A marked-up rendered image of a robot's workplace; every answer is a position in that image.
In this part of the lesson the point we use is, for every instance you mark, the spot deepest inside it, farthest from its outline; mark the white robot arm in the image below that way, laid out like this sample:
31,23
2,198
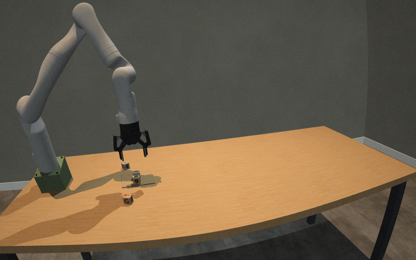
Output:
30,108

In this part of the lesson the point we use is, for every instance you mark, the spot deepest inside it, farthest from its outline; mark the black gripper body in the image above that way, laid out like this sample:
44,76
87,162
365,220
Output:
129,130

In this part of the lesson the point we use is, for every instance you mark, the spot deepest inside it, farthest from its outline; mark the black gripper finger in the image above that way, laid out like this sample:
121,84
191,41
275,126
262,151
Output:
145,145
120,148

